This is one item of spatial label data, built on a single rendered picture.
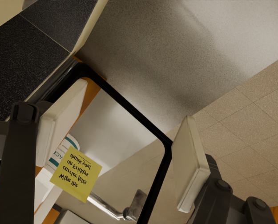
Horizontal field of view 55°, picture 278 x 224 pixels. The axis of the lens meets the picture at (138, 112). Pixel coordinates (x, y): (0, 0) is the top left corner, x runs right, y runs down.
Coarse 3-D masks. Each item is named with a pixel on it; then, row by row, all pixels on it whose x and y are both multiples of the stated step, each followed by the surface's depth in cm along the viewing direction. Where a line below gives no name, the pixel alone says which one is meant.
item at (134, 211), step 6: (138, 192) 53; (138, 198) 52; (144, 198) 53; (132, 204) 51; (138, 204) 52; (132, 210) 50; (138, 210) 51; (126, 216) 51; (132, 216) 50; (138, 216) 51
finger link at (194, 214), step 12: (216, 180) 14; (204, 192) 13; (216, 192) 13; (228, 192) 13; (204, 204) 12; (216, 204) 12; (228, 204) 12; (192, 216) 13; (204, 216) 11; (216, 216) 11
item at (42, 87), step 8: (72, 56) 57; (64, 64) 55; (72, 64) 57; (56, 72) 53; (48, 80) 51; (56, 80) 53; (40, 88) 49; (32, 96) 48; (40, 96) 50; (8, 120) 43
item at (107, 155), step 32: (96, 96) 57; (96, 128) 54; (128, 128) 59; (64, 160) 48; (96, 160) 51; (128, 160) 56; (160, 160) 61; (64, 192) 46; (96, 192) 49; (128, 192) 53
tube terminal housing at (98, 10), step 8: (0, 0) 17; (8, 0) 18; (16, 0) 19; (104, 0) 48; (0, 8) 18; (8, 8) 19; (16, 8) 20; (96, 8) 46; (0, 16) 19; (8, 16) 20; (96, 16) 51; (0, 24) 19; (88, 24) 50; (88, 32) 56; (80, 40) 53; (64, 48) 54
